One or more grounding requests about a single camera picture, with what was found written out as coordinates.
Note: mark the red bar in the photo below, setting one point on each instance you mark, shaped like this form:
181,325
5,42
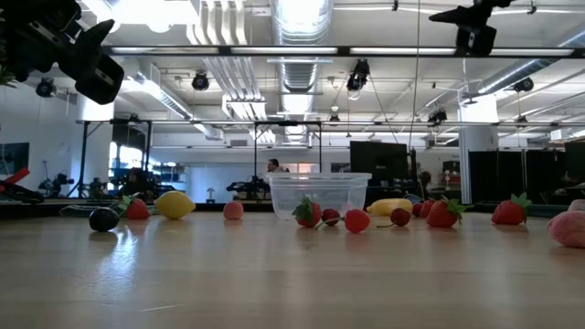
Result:
16,176

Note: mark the black background robot arm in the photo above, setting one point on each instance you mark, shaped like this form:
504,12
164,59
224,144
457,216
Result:
247,187

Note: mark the yellow banana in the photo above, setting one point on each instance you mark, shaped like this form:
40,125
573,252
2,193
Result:
388,206

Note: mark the black hanging overhead camera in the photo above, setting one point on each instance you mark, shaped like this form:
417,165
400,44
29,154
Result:
358,75

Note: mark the pink peach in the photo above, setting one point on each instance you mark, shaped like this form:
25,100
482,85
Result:
569,228
233,210

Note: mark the dark plum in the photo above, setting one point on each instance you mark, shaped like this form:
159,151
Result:
103,219

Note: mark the dark room partition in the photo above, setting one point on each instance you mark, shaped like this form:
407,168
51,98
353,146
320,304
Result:
516,176

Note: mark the clear plastic tupperware container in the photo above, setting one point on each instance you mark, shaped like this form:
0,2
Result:
320,187

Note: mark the green potted plant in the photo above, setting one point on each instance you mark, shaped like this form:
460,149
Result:
4,77

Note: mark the person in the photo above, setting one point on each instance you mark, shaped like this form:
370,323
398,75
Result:
274,165

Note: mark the black monitor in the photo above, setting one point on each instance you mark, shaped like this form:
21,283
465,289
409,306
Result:
379,160

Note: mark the black ceiling spotlight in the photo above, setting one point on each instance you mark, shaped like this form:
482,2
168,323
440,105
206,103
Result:
524,84
45,87
200,81
437,116

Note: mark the silver ceiling duct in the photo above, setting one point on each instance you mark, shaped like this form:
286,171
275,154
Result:
301,73

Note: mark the thin metal pole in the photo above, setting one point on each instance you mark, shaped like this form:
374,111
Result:
417,68

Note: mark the dark wall picture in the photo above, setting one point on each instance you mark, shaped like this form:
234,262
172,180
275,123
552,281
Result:
13,157

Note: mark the black overhead light bar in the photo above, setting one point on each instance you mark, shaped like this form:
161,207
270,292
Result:
343,51

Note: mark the red strawberry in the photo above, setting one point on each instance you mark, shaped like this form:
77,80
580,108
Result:
137,209
509,212
310,214
443,214

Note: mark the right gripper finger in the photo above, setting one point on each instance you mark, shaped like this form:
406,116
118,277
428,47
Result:
475,41
464,17

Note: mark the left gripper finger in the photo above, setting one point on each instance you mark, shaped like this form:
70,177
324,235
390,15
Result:
98,77
96,34

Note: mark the yellow lemon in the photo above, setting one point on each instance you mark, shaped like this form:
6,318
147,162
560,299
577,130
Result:
174,204

